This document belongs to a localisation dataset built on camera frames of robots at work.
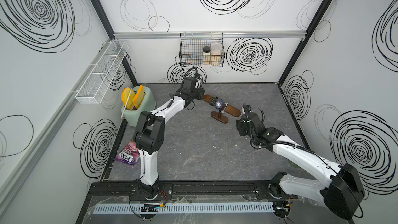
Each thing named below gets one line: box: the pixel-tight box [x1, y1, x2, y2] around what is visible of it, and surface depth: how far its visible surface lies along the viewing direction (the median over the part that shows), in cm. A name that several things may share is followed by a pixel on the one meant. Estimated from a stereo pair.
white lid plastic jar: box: [210, 42, 223, 67], surface depth 87 cm
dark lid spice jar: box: [202, 45, 211, 66], surface depth 88 cm
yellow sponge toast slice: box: [120, 87, 136, 110], surface depth 87 cm
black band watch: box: [208, 96, 219, 107], surface depth 93 cm
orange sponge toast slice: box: [132, 85, 145, 109], surface depth 87 cm
